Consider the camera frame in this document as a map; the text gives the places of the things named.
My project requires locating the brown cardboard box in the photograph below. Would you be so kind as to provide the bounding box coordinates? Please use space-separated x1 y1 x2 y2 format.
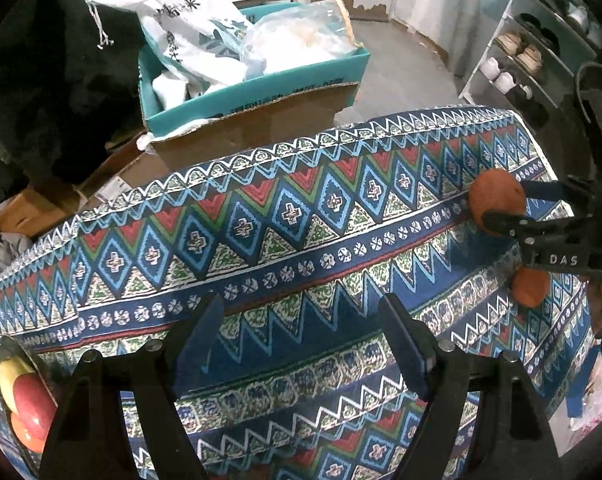
0 184 88 239

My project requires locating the white plastic bag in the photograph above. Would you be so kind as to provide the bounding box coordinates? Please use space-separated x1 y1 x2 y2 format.
577 354 602 432

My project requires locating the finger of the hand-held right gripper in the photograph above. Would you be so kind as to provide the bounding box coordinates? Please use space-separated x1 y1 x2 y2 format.
519 179 580 207
481 209 575 242

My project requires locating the flat cardboard sheet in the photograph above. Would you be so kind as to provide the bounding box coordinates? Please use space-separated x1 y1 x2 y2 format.
75 144 182 217

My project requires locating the grey curtain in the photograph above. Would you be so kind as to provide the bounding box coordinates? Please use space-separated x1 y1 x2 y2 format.
453 0 508 77

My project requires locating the small orange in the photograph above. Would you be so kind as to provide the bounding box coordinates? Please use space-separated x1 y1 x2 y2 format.
511 267 552 309
468 170 526 237

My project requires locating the clear plastic bag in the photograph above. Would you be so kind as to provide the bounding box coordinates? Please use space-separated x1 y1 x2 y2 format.
238 0 360 79

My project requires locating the white shoe rack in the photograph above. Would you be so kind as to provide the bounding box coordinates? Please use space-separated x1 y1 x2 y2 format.
458 0 602 132

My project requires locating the clear glass plate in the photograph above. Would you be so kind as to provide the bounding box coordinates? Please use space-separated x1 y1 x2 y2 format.
0 335 62 456

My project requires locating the plain cardboard box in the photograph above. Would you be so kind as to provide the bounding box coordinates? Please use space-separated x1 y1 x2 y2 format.
146 81 360 174

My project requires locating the beige shoe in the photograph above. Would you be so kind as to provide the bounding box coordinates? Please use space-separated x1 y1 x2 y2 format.
516 44 544 74
496 31 524 56

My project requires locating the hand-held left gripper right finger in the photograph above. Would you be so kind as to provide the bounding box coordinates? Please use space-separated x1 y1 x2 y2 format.
378 292 564 480

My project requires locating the white printed bag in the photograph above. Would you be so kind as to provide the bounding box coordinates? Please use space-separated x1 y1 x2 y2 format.
65 0 256 111

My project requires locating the blue patterned tablecloth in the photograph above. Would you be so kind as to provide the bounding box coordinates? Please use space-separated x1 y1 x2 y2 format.
0 105 599 480

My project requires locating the dark cloth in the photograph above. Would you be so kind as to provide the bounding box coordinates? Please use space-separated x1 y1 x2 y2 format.
0 0 148 187

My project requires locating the red apple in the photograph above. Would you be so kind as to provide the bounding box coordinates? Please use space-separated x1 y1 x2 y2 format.
12 374 58 441

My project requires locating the teal cardboard box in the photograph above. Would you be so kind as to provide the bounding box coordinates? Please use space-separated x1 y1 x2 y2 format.
138 2 372 133

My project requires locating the grey printed cloth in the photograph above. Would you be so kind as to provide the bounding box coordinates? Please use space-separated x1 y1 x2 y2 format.
0 232 32 286

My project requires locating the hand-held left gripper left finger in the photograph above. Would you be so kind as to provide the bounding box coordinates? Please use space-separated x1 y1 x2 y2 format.
40 292 225 480

